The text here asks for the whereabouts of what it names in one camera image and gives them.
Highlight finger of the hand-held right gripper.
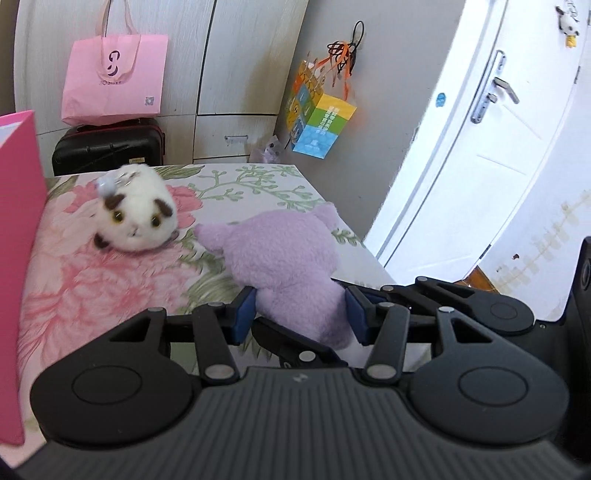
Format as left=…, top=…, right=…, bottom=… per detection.
left=252, top=318, right=349, bottom=369
left=332, top=276, right=467, bottom=319

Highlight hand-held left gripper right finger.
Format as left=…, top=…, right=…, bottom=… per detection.
left=345, top=286, right=497, bottom=386

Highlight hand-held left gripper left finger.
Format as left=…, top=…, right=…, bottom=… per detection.
left=108, top=287, right=259, bottom=387

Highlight purple plush toy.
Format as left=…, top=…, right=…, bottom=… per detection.
left=194, top=202, right=365, bottom=349

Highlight white hamster plush with bell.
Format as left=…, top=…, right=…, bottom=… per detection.
left=92, top=165, right=178, bottom=252

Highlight large pink box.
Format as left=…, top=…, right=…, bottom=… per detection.
left=0, top=110, right=48, bottom=446

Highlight white door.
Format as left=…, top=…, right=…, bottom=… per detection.
left=365, top=0, right=591, bottom=324

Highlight small grey floor object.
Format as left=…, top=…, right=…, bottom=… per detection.
left=252, top=136, right=282, bottom=163

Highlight colourful paper gift bag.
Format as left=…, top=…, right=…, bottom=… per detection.
left=283, top=59, right=358, bottom=160

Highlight black suitcase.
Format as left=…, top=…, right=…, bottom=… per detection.
left=52, top=117, right=166, bottom=177

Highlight pale wooden wardrobe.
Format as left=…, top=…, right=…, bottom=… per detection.
left=14, top=0, right=310, bottom=164

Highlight pink shopping bag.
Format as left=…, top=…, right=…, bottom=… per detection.
left=61, top=0, right=169, bottom=126

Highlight small plush door decoration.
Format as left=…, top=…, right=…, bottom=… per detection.
left=555, top=4, right=581, bottom=49

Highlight silver door handle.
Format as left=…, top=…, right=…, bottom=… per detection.
left=471, top=50, right=520, bottom=124

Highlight orange and black cords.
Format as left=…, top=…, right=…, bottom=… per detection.
left=327, top=20, right=365, bottom=100

